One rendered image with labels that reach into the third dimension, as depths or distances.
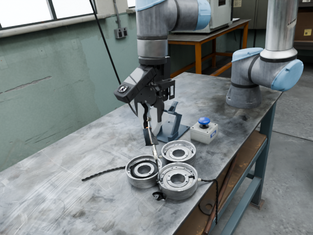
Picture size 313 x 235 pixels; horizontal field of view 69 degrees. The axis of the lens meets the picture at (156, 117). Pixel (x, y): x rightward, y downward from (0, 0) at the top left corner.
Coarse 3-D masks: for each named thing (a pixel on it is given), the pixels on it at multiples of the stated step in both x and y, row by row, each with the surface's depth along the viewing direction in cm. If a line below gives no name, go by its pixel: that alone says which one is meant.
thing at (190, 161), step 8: (168, 144) 73; (176, 144) 74; (184, 144) 73; (192, 144) 71; (176, 152) 72; (184, 152) 70; (192, 152) 70; (168, 160) 66; (176, 160) 65; (184, 160) 64; (192, 160) 66
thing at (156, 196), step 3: (156, 192) 60; (159, 192) 60; (153, 195) 60; (156, 195) 59; (159, 195) 59; (162, 195) 59; (156, 198) 59; (159, 198) 58; (162, 198) 58; (165, 198) 58
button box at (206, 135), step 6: (192, 126) 79; (198, 126) 79; (204, 126) 77; (210, 126) 78; (216, 126) 78; (192, 132) 78; (198, 132) 77; (204, 132) 75; (210, 132) 75; (216, 132) 79; (192, 138) 80; (198, 138) 78; (204, 138) 76; (210, 138) 76
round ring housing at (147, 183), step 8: (136, 160) 68; (152, 160) 68; (160, 160) 65; (128, 168) 66; (136, 168) 65; (144, 168) 67; (152, 168) 65; (160, 168) 63; (128, 176) 62; (152, 176) 60; (136, 184) 61; (144, 184) 60; (152, 184) 61
